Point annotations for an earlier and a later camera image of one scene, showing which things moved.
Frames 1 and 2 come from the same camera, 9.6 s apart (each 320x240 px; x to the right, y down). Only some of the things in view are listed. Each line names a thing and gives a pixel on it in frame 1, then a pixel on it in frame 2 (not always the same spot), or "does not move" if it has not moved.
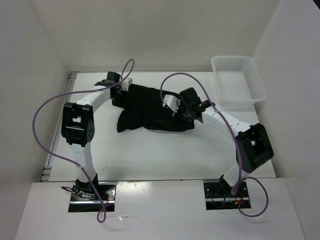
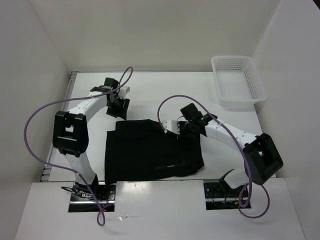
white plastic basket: [238, 84] does not move
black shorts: [142, 107] to [140, 150]
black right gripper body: [183, 110] to [186, 130]
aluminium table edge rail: [47, 168] does not move
